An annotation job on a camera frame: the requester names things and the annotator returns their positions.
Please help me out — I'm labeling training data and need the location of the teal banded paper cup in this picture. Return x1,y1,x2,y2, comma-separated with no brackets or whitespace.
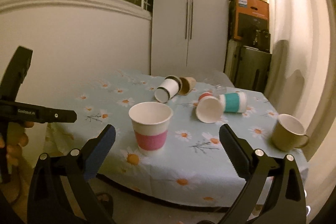
219,92,247,113

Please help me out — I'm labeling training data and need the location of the red white paper cup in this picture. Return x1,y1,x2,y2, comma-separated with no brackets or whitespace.
195,92,224,123

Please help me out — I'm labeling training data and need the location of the pink banded paper cup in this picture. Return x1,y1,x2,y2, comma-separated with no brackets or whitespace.
128,102,173,156

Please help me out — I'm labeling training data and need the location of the clear glass cup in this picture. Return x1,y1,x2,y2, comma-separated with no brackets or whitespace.
204,78,227,95

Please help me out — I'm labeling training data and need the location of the brown kraft paper cup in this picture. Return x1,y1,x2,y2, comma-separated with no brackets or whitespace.
178,77,197,96

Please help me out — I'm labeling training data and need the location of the white black-rimmed paper cup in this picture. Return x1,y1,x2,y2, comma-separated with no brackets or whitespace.
154,75,182,103

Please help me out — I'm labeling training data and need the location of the person's left hand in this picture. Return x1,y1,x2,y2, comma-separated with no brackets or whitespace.
0,121,35,204

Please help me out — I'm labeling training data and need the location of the black slipper left foot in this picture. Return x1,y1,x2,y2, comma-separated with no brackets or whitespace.
96,192,114,217

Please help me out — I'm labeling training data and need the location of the beige ceramic mug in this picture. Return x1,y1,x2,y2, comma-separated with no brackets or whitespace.
271,114,309,152

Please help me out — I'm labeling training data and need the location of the daisy print tablecloth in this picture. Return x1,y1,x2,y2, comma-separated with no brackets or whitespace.
44,69,309,208

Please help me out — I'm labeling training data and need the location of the cream curtain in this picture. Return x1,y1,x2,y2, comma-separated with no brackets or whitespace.
265,0,335,217

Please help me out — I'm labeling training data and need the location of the grey suitcase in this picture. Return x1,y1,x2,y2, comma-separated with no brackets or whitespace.
224,40,272,93

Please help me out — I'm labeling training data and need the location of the white chair back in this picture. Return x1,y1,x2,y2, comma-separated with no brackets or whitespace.
206,71,235,88

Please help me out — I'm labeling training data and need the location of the orange cardboard box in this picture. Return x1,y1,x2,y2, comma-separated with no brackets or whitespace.
228,0,269,41

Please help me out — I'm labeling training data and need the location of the white wardrobe cabinet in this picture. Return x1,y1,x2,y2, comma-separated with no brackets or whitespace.
150,0,228,76

